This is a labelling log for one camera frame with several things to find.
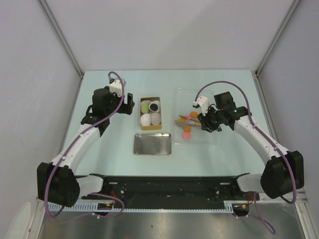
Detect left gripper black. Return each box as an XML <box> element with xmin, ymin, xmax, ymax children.
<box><xmin>105</xmin><ymin>86</ymin><xmax>134</xmax><ymax>117</ymax></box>

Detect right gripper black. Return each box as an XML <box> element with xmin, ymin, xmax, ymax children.
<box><xmin>197</xmin><ymin>105</ymin><xmax>223</xmax><ymax>133</ymax></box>

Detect green sandwich cookie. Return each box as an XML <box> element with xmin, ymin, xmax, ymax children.
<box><xmin>142</xmin><ymin>104</ymin><xmax>149</xmax><ymax>112</ymax></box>

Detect metal tongs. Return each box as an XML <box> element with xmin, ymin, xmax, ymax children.
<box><xmin>174</xmin><ymin>115</ymin><xmax>201</xmax><ymax>130</ymax></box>

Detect black sandwich cookie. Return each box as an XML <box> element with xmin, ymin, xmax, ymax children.
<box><xmin>149</xmin><ymin>103</ymin><xmax>160</xmax><ymax>113</ymax></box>

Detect silver tin lid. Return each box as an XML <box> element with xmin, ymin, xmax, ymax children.
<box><xmin>133</xmin><ymin>133</ymin><xmax>172</xmax><ymax>156</ymax></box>

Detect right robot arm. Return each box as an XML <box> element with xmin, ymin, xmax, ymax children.
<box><xmin>193</xmin><ymin>92</ymin><xmax>304</xmax><ymax>200</ymax></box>

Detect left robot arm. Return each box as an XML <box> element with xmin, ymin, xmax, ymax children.
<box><xmin>37</xmin><ymin>79</ymin><xmax>135</xmax><ymax>207</ymax></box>

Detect white paper cup far-left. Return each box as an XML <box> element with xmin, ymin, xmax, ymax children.
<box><xmin>141</xmin><ymin>100</ymin><xmax>151</xmax><ymax>114</ymax></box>

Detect orange flower cookie upper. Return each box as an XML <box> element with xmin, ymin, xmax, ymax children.
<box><xmin>190</xmin><ymin>112</ymin><xmax>198</xmax><ymax>118</ymax></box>

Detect orange flower cookie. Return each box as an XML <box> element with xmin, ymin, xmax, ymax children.
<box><xmin>183</xmin><ymin>126</ymin><xmax>192</xmax><ymax>132</ymax></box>
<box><xmin>190</xmin><ymin>112</ymin><xmax>198</xmax><ymax>118</ymax></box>

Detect white paper cup far-right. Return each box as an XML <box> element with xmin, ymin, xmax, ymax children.
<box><xmin>150</xmin><ymin>101</ymin><xmax>160</xmax><ymax>112</ymax></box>

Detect orange flower cookie lower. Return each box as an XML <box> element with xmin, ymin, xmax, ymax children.
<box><xmin>183</xmin><ymin>126</ymin><xmax>192</xmax><ymax>132</ymax></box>

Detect white paper cup near-left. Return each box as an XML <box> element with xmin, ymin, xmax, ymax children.
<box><xmin>140</xmin><ymin>114</ymin><xmax>152</xmax><ymax>126</ymax></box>

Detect clear plastic tray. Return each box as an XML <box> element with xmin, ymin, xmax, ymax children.
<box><xmin>171</xmin><ymin>88</ymin><xmax>215</xmax><ymax>147</ymax></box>

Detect white paper cup near-right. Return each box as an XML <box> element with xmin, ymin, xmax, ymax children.
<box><xmin>151</xmin><ymin>113</ymin><xmax>161</xmax><ymax>125</ymax></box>

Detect gold cookie tin box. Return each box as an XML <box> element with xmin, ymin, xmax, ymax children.
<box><xmin>139</xmin><ymin>97</ymin><xmax>162</xmax><ymax>131</ymax></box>

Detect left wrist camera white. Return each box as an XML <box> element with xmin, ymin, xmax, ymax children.
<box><xmin>109</xmin><ymin>78</ymin><xmax>126</xmax><ymax>97</ymax></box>

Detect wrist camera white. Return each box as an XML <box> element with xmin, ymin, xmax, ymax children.
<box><xmin>192</xmin><ymin>96</ymin><xmax>210</xmax><ymax>116</ymax></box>
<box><xmin>109</xmin><ymin>78</ymin><xmax>126</xmax><ymax>97</ymax></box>

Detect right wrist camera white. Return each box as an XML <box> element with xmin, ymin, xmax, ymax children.
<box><xmin>192</xmin><ymin>96</ymin><xmax>210</xmax><ymax>116</ymax></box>

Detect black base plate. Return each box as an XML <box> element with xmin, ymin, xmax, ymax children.
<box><xmin>83</xmin><ymin>176</ymin><xmax>254</xmax><ymax>209</ymax></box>

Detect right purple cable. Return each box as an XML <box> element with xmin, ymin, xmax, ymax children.
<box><xmin>194</xmin><ymin>81</ymin><xmax>297</xmax><ymax>235</ymax></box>

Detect purple cable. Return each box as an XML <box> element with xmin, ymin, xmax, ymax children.
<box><xmin>194</xmin><ymin>81</ymin><xmax>297</xmax><ymax>235</ymax></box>
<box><xmin>44</xmin><ymin>71</ymin><xmax>125</xmax><ymax>226</ymax></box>

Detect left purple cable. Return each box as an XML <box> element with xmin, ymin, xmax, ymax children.
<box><xmin>44</xmin><ymin>71</ymin><xmax>125</xmax><ymax>226</ymax></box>

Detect aluminium frame rail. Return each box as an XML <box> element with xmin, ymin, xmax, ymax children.
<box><xmin>259</xmin><ymin>191</ymin><xmax>308</xmax><ymax>203</ymax></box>

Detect left corner frame post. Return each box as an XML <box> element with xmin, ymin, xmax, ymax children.
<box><xmin>36</xmin><ymin>0</ymin><xmax>84</xmax><ymax>78</ymax></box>

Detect corner frame post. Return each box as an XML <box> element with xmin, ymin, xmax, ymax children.
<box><xmin>255</xmin><ymin>0</ymin><xmax>303</xmax><ymax>77</ymax></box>
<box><xmin>36</xmin><ymin>0</ymin><xmax>84</xmax><ymax>78</ymax></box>

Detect white slotted cable duct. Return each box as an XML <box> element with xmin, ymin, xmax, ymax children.
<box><xmin>46</xmin><ymin>201</ymin><xmax>237</xmax><ymax>214</ymax></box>

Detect right corner frame post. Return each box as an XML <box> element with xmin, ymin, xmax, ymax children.
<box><xmin>255</xmin><ymin>0</ymin><xmax>303</xmax><ymax>77</ymax></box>

